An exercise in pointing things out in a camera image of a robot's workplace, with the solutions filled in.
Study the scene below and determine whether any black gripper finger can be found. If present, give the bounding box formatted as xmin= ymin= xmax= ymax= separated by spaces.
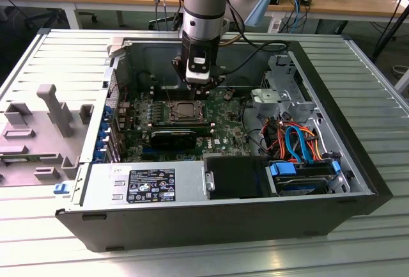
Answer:
xmin=199 ymin=74 xmax=227 ymax=100
xmin=171 ymin=55 xmax=199 ymax=99

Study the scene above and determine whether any metal socket cover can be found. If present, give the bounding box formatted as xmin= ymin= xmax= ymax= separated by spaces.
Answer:
xmin=168 ymin=100 xmax=206 ymax=123

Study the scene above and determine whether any silver CPU chip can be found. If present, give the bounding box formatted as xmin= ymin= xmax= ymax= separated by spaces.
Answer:
xmin=176 ymin=102 xmax=196 ymax=120

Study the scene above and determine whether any CPU socket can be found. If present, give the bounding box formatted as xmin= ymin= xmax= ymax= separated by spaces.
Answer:
xmin=166 ymin=97 xmax=208 ymax=123

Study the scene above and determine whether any blue expansion slot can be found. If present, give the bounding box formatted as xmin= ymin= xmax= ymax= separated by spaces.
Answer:
xmin=142 ymin=147 xmax=189 ymax=155

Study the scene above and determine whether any green motherboard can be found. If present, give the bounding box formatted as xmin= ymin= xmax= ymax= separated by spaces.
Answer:
xmin=116 ymin=86 xmax=253 ymax=162

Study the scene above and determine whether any silver metal disk cage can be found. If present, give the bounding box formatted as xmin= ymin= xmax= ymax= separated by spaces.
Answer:
xmin=251 ymin=53 xmax=320 ymax=121

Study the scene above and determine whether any white power strip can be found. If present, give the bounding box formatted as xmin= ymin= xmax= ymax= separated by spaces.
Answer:
xmin=267 ymin=17 xmax=284 ymax=34

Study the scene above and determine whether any black graphics card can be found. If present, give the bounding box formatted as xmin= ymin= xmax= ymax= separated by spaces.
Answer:
xmin=150 ymin=129 xmax=198 ymax=150

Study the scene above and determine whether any blue disk carrier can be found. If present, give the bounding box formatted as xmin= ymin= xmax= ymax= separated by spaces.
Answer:
xmin=269 ymin=160 xmax=342 ymax=194

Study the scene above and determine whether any hard disk drive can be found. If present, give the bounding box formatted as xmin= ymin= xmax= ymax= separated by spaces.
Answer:
xmin=273 ymin=174 xmax=332 ymax=197

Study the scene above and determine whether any silver power supply unit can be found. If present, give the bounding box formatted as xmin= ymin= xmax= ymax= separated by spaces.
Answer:
xmin=78 ymin=161 xmax=207 ymax=207

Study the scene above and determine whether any black and grey PC case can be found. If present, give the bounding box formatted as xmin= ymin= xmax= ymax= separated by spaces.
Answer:
xmin=54 ymin=29 xmax=394 ymax=253

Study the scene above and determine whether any grey parts rack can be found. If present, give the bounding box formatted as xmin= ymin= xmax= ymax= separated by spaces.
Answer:
xmin=0 ymin=83 xmax=96 ymax=188

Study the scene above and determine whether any small blue plastic clip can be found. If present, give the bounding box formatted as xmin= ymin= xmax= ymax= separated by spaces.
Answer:
xmin=52 ymin=182 xmax=70 ymax=196

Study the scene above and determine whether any black stand pole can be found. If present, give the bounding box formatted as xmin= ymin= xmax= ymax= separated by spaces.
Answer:
xmin=372 ymin=0 xmax=409 ymax=60

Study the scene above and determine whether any white furniture piece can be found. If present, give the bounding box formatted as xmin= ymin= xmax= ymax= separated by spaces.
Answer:
xmin=393 ymin=65 xmax=409 ymax=99

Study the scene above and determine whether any thin black wire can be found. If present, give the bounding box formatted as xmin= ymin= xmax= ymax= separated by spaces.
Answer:
xmin=227 ymin=75 xmax=258 ymax=92

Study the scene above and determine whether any thick black camera cable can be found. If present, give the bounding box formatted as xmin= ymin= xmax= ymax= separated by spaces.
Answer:
xmin=212 ymin=32 xmax=288 ymax=78

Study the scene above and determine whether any thin cable with grey plug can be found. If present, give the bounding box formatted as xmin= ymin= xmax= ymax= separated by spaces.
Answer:
xmin=153 ymin=0 xmax=162 ymax=31

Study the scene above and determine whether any orange power wire bundle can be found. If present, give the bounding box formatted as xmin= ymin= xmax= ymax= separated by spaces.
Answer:
xmin=261 ymin=120 xmax=323 ymax=162

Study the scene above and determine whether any blue data wire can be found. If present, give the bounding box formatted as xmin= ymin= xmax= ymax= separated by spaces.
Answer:
xmin=284 ymin=125 xmax=316 ymax=166

